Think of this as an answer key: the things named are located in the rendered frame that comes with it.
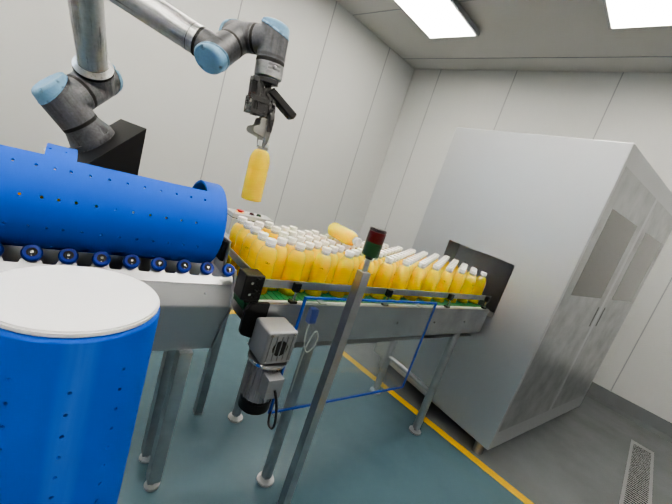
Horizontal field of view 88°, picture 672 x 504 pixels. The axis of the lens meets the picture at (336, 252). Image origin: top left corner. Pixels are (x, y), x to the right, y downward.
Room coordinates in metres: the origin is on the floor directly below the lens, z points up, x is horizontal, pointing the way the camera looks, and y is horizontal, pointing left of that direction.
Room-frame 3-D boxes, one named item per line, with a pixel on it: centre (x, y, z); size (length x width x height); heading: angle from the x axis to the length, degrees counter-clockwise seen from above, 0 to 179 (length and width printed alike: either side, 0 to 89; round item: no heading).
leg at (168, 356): (1.25, 0.50, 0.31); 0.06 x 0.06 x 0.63; 40
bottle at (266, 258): (1.22, 0.23, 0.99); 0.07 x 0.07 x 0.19
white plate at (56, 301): (0.58, 0.43, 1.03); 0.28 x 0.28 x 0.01
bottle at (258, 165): (1.22, 0.35, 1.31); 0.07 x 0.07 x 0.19
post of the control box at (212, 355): (1.59, 0.43, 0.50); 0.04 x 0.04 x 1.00; 40
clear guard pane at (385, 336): (1.44, -0.25, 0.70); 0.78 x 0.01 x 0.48; 130
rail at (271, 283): (1.65, -0.40, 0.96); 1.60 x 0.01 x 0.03; 130
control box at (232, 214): (1.59, 0.43, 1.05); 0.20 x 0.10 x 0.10; 130
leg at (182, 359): (1.14, 0.41, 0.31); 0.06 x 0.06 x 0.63; 40
